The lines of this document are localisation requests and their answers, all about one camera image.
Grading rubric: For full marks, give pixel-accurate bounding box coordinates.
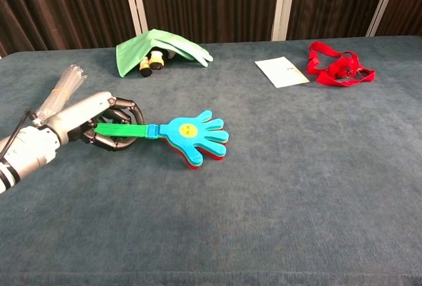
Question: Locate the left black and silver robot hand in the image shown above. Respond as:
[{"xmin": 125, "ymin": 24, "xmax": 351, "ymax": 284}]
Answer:
[{"xmin": 45, "ymin": 90, "xmax": 145, "ymax": 152}]

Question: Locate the blue hand clapper green handle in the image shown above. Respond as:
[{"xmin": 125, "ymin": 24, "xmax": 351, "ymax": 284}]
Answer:
[{"xmin": 94, "ymin": 109, "xmax": 229, "ymax": 171}]

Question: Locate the clear plastic straw bundle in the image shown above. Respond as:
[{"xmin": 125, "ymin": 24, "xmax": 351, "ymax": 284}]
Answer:
[{"xmin": 32, "ymin": 64, "xmax": 88, "ymax": 126}]

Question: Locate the small yellow black bottle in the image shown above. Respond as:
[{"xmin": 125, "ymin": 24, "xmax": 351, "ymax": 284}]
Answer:
[
  {"xmin": 148, "ymin": 50, "xmax": 165, "ymax": 71},
  {"xmin": 138, "ymin": 56, "xmax": 154, "ymax": 78}
]

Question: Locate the green rubber glove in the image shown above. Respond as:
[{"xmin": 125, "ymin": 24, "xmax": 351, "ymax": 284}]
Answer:
[{"xmin": 115, "ymin": 28, "xmax": 214, "ymax": 78}]

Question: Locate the blue felt table cloth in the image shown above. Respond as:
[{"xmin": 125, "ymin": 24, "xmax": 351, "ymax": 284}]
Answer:
[{"xmin": 0, "ymin": 35, "xmax": 422, "ymax": 286}]

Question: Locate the white paper card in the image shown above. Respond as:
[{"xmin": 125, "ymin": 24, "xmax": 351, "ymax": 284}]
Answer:
[{"xmin": 254, "ymin": 56, "xmax": 311, "ymax": 88}]

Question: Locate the white aluminium wall post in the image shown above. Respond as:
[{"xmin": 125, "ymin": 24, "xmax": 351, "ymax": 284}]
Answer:
[
  {"xmin": 121, "ymin": 0, "xmax": 149, "ymax": 37},
  {"xmin": 270, "ymin": 0, "xmax": 298, "ymax": 42},
  {"xmin": 365, "ymin": 0, "xmax": 407, "ymax": 38}
]

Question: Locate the red lanyard strap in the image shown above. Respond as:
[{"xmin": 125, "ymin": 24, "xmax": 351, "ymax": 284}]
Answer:
[{"xmin": 307, "ymin": 41, "xmax": 377, "ymax": 87}]

